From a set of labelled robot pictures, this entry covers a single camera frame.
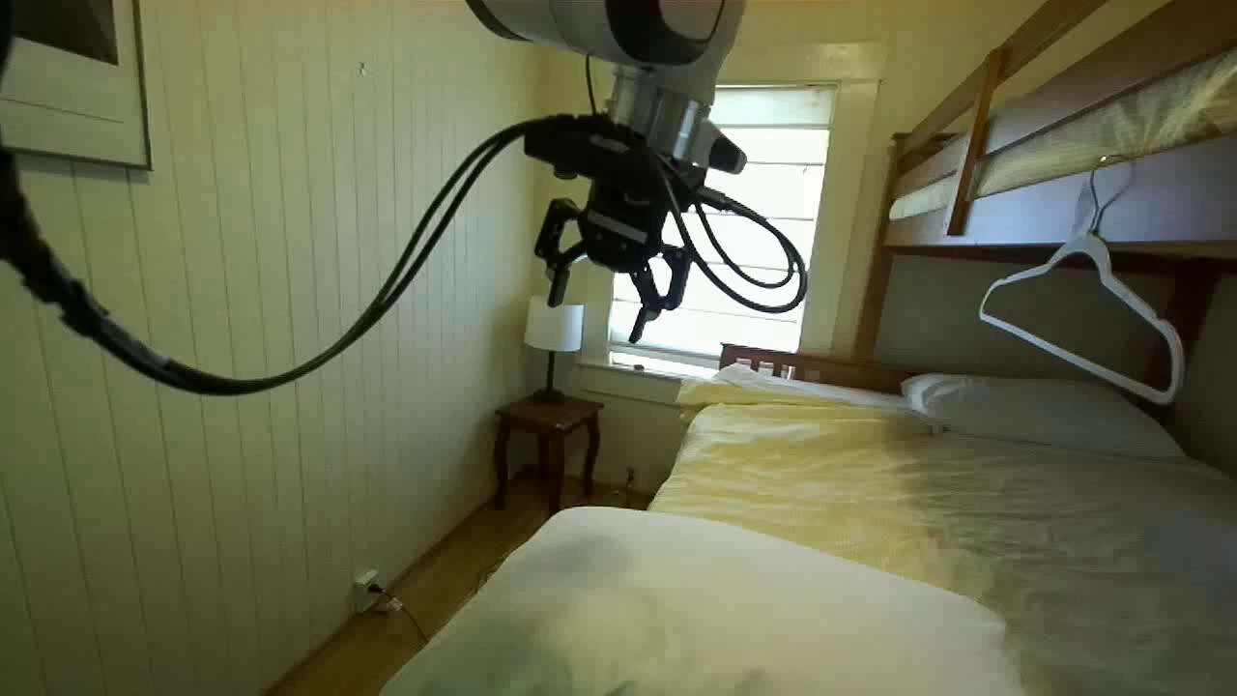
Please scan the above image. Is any dark wooden nightstand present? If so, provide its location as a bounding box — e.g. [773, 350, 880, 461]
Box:
[491, 390, 606, 514]

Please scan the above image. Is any black looped gripper cable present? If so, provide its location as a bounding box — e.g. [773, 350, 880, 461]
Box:
[656, 151, 811, 321]

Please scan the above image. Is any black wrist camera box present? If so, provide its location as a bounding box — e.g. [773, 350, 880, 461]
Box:
[519, 107, 753, 183]

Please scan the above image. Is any large white pillow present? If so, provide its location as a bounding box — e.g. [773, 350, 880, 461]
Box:
[379, 503, 1032, 696]

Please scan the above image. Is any pale yellow striped bedsheet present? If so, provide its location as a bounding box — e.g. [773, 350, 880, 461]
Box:
[646, 368, 1237, 696]

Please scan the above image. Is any white plastic clothes hanger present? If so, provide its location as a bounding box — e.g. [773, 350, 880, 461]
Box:
[976, 151, 1187, 411]

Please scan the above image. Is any framed wall picture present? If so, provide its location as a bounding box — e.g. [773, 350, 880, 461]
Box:
[0, 0, 156, 174]

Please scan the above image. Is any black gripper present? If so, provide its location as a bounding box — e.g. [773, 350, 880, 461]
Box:
[531, 151, 697, 348]

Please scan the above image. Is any wall outlet with plug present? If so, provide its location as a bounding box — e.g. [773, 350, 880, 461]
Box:
[348, 564, 411, 617]

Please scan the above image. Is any white shade table lamp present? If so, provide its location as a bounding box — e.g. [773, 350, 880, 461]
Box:
[521, 295, 590, 406]

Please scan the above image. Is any wooden bunk bed frame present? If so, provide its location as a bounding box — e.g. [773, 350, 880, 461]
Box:
[885, 45, 1237, 225]
[717, 0, 1237, 446]

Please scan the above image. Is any small white pillow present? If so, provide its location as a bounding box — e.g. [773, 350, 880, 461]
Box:
[898, 370, 1191, 465]

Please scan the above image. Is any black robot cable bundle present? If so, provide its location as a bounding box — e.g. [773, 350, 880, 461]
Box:
[0, 113, 580, 399]

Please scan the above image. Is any window with white blind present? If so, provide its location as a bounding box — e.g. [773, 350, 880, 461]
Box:
[599, 80, 844, 370]

